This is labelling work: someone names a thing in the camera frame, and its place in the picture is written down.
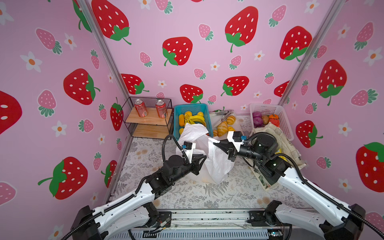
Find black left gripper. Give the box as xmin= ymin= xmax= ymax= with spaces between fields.
xmin=168 ymin=152 xmax=206 ymax=186

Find white plastic bag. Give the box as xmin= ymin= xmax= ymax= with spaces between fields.
xmin=178 ymin=124 xmax=235 ymax=184

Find beige canvas tote bag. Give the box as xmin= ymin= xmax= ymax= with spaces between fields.
xmin=249 ymin=124 xmax=307 ymax=192

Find yellow chips bag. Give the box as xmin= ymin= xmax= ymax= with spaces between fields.
xmin=276 ymin=149 xmax=287 ymax=161

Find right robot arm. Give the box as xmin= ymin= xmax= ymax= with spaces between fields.
xmin=214 ymin=131 xmax=384 ymax=240

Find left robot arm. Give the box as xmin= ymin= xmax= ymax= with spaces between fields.
xmin=63 ymin=135 xmax=207 ymax=240

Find long striped bread loaf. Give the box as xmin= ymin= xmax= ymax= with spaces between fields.
xmin=217 ymin=121 xmax=229 ymax=137

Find white plastic tray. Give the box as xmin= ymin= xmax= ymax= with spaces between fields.
xmin=210 ymin=111 xmax=244 ymax=140

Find small striped bread roll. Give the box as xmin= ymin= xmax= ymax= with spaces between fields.
xmin=226 ymin=116 xmax=236 ymax=125

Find metal tongs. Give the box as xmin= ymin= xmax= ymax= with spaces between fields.
xmin=210 ymin=110 xmax=233 ymax=117

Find yellow banana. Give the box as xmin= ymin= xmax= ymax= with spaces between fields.
xmin=184 ymin=115 xmax=207 ymax=127

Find purple onion front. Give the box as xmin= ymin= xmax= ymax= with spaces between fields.
xmin=253 ymin=117 xmax=264 ymax=128

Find purple onion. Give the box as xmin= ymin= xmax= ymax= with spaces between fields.
xmin=252 ymin=112 xmax=262 ymax=118
xmin=253 ymin=117 xmax=264 ymax=128

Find purple onion back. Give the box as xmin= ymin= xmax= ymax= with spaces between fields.
xmin=252 ymin=112 xmax=262 ymax=118

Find brown potato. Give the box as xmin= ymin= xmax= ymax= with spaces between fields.
xmin=262 ymin=115 xmax=270 ymax=125

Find teal plastic basket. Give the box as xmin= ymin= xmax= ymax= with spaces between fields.
xmin=173 ymin=104 xmax=213 ymax=140

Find white plastic basket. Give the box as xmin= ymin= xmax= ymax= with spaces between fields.
xmin=249 ymin=103 xmax=294 ymax=141

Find red tomato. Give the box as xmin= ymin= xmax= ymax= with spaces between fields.
xmin=269 ymin=119 xmax=280 ymax=127

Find red soda can right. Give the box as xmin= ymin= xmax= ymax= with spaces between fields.
xmin=156 ymin=99 xmax=167 ymax=119

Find red soda can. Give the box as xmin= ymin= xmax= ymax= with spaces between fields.
xmin=134 ymin=99 xmax=148 ymax=118
xmin=156 ymin=99 xmax=167 ymax=119

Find red soda can left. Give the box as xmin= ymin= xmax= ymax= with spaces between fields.
xmin=134 ymin=99 xmax=148 ymax=118

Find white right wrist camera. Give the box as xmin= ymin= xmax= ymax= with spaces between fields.
xmin=227 ymin=131 xmax=243 ymax=144

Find black wire wooden shelf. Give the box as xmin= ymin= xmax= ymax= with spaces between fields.
xmin=123 ymin=97 xmax=174 ymax=139

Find metal base rail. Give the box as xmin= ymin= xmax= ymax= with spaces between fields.
xmin=116 ymin=209 xmax=321 ymax=240

